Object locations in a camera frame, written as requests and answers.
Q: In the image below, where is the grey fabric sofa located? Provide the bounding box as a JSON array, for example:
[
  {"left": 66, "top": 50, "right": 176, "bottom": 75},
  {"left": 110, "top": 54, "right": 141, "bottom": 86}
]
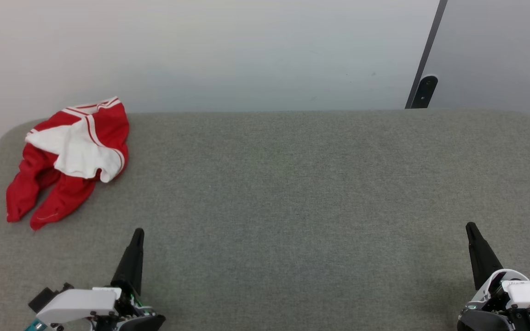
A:
[{"left": 0, "top": 109, "right": 530, "bottom": 331}]

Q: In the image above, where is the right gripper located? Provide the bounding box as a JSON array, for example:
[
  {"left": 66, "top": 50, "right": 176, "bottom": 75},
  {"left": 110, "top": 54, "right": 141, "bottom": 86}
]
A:
[{"left": 457, "top": 223, "right": 530, "bottom": 331}]

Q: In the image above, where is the red white basketball jersey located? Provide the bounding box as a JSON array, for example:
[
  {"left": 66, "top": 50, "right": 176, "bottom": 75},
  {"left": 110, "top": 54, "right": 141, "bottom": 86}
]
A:
[{"left": 6, "top": 96, "right": 130, "bottom": 230}]

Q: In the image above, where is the dark grey door frame strip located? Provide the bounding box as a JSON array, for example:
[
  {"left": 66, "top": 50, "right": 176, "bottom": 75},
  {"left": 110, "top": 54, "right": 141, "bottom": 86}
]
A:
[{"left": 405, "top": 0, "right": 448, "bottom": 109}]

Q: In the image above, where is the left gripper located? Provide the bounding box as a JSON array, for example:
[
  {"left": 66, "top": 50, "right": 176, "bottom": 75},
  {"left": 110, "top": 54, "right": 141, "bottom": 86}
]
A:
[{"left": 92, "top": 228, "right": 167, "bottom": 331}]

